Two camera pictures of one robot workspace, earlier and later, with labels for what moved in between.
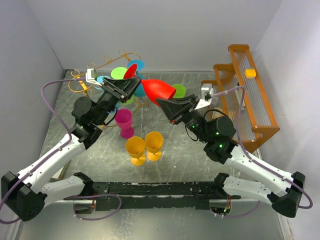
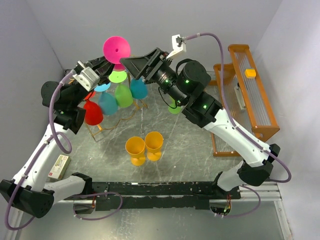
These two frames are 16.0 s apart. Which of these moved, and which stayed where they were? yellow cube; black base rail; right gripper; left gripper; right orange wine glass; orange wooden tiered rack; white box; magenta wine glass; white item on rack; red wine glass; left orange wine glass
Moved: left gripper; magenta wine glass; right gripper; red wine glass
Stayed: orange wooden tiered rack; white item on rack; black base rail; right orange wine glass; white box; left orange wine glass; yellow cube
